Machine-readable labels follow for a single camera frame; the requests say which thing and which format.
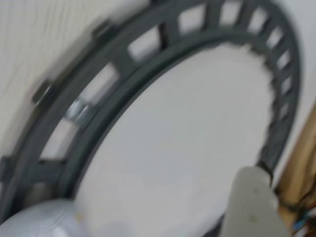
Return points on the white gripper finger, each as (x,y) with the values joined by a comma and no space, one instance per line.
(251,209)

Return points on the white Shinkansen toy locomotive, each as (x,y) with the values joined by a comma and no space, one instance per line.
(37,219)

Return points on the grey circular toy rail track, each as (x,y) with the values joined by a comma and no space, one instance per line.
(148,69)

